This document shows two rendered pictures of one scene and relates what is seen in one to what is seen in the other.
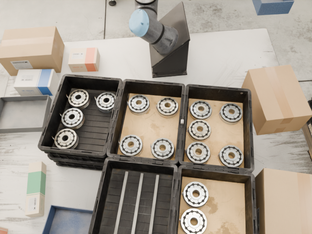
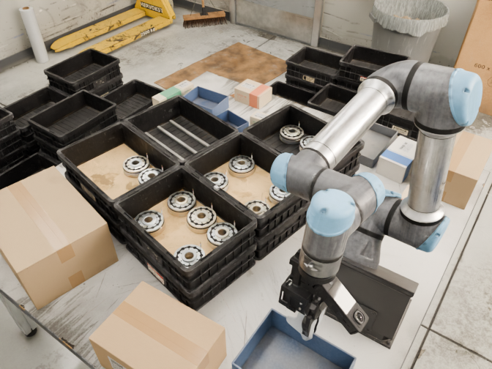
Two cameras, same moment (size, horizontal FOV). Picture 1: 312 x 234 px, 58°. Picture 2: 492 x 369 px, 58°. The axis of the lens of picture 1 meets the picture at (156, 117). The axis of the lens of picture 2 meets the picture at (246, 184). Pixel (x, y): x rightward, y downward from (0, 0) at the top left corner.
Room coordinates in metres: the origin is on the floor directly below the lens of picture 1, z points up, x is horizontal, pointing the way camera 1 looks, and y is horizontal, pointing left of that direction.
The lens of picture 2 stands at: (1.29, -0.99, 1.98)
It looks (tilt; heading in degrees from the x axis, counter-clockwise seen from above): 42 degrees down; 124
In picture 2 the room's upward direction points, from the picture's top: straight up
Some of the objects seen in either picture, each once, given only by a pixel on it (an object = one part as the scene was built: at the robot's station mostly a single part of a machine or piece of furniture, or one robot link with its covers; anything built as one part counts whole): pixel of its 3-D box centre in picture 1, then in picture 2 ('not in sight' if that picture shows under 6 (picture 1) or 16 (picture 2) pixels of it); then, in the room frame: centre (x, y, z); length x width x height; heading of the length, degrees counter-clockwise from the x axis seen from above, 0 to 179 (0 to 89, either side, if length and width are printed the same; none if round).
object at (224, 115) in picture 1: (231, 112); (189, 257); (0.63, -0.35, 0.86); 0.10 x 0.10 x 0.01
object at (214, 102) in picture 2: not in sight; (205, 102); (-0.02, 0.54, 0.74); 0.20 x 0.15 x 0.07; 2
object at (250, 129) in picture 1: (216, 125); (184, 214); (0.54, -0.26, 0.92); 0.40 x 0.30 x 0.02; 169
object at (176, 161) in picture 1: (148, 118); (249, 173); (0.60, 0.03, 0.92); 0.40 x 0.30 x 0.02; 169
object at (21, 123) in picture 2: not in sight; (43, 129); (-1.12, 0.23, 0.31); 0.40 x 0.30 x 0.34; 89
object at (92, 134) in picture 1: (86, 118); (301, 148); (0.66, 0.33, 0.87); 0.40 x 0.30 x 0.11; 169
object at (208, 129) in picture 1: (199, 129); (201, 217); (0.56, -0.19, 0.86); 0.10 x 0.10 x 0.01
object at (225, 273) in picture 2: not in sight; (188, 245); (0.54, -0.26, 0.76); 0.40 x 0.30 x 0.12; 169
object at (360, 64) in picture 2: not in sight; (368, 89); (0.44, 1.77, 0.37); 0.42 x 0.34 x 0.46; 179
